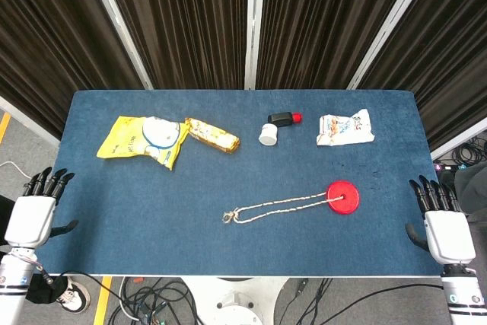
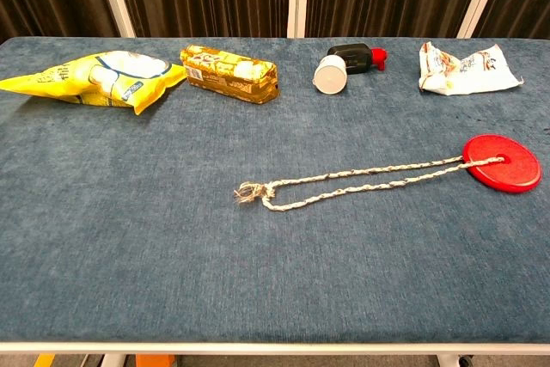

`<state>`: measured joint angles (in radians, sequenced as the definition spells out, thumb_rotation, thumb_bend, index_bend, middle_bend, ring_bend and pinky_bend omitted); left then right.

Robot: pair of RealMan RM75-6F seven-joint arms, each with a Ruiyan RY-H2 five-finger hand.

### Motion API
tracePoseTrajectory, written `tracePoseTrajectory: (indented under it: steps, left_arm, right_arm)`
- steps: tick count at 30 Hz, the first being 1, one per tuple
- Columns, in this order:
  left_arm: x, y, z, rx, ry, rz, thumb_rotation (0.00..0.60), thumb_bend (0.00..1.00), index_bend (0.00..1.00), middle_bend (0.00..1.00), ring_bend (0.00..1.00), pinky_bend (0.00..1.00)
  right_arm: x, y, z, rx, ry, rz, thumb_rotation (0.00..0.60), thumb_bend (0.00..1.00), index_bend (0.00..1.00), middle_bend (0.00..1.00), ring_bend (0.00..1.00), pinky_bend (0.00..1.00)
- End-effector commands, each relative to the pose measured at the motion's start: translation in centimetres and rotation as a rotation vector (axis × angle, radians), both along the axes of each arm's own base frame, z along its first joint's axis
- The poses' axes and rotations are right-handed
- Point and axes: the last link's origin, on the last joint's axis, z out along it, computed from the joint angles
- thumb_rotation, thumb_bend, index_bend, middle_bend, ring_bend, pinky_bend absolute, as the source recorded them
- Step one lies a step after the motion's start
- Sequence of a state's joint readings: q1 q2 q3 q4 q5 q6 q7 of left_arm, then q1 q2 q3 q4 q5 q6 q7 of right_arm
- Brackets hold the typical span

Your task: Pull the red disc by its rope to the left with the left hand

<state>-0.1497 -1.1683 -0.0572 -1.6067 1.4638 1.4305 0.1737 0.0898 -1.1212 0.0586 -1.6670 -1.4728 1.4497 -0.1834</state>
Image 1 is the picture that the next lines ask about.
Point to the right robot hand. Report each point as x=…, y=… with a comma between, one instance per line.
x=449, y=226

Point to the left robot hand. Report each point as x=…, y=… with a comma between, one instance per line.
x=28, y=216

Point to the red disc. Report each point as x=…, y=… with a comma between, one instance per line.
x=343, y=197

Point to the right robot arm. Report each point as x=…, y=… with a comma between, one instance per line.
x=462, y=294

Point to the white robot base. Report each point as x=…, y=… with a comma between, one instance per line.
x=236, y=302

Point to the power strip with plugs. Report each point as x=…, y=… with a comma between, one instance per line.
x=452, y=167

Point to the black and white sneaker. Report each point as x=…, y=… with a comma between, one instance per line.
x=72, y=296

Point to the yellow floor tape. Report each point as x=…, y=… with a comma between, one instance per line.
x=102, y=300

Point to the yellow snack bag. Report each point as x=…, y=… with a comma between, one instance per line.
x=144, y=142

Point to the white crumpled snack packet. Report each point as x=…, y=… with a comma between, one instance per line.
x=344, y=129

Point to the black bottle with red cap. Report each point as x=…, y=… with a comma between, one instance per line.
x=284, y=118

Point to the gold wrapped snack bar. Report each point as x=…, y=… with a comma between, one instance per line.
x=213, y=134

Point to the small white jar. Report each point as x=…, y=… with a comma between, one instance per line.
x=268, y=134

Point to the blue table mat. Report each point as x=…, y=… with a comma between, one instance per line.
x=243, y=184

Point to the dark pleated curtain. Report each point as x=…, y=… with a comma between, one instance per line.
x=182, y=24

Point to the white curtain frame post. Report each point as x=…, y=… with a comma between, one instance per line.
x=118, y=24
x=388, y=24
x=253, y=24

